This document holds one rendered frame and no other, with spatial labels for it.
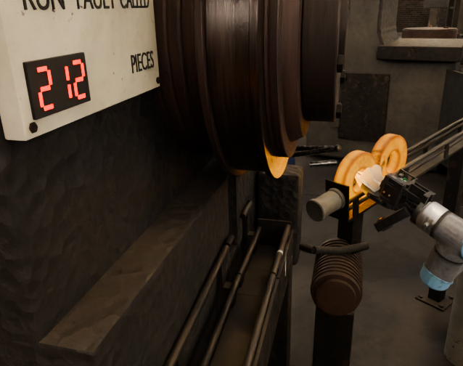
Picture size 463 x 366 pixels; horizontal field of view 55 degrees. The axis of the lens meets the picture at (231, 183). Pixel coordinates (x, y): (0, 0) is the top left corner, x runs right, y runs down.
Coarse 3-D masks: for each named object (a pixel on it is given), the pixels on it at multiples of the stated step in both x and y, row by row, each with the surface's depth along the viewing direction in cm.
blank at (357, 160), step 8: (352, 152) 120; (360, 152) 119; (368, 152) 121; (344, 160) 118; (352, 160) 117; (360, 160) 119; (368, 160) 122; (344, 168) 117; (352, 168) 117; (360, 168) 120; (336, 176) 118; (344, 176) 117; (352, 176) 118; (352, 184) 119; (352, 192) 121
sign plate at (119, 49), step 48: (0, 0) 31; (48, 0) 36; (96, 0) 42; (144, 0) 52; (0, 48) 32; (48, 48) 36; (96, 48) 43; (144, 48) 53; (0, 96) 34; (48, 96) 36; (96, 96) 43
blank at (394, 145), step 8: (384, 136) 128; (392, 136) 128; (400, 136) 129; (376, 144) 127; (384, 144) 126; (392, 144) 127; (400, 144) 130; (376, 152) 126; (384, 152) 126; (392, 152) 133; (400, 152) 132; (376, 160) 126; (384, 160) 127; (392, 160) 134; (400, 160) 133; (384, 168) 128; (392, 168) 133; (384, 176) 129
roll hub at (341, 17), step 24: (312, 0) 57; (336, 0) 56; (312, 24) 57; (336, 24) 56; (312, 48) 58; (336, 48) 58; (312, 72) 60; (336, 72) 60; (312, 96) 63; (336, 96) 67; (312, 120) 70
